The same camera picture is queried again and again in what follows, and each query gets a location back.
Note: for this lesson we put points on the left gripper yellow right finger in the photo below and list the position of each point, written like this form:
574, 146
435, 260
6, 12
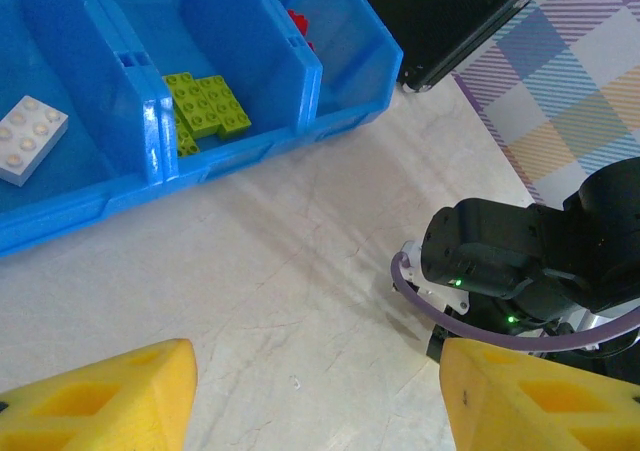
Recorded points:
525, 406

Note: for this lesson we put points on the black briefcase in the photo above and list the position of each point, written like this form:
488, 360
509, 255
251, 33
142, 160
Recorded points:
440, 21

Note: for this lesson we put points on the green lego brick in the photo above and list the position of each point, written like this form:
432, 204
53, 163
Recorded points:
190, 103
230, 108
186, 145

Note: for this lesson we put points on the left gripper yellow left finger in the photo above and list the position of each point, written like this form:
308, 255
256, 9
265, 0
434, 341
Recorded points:
125, 401

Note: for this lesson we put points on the beige long lego brick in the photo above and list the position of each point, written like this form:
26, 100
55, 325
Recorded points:
25, 141

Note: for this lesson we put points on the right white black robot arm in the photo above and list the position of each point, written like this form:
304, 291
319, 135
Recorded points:
595, 321

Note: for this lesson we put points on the blue three-compartment plastic bin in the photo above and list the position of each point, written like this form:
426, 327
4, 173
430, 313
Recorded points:
225, 21

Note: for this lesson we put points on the red lego brick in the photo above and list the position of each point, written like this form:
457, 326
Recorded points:
310, 46
298, 21

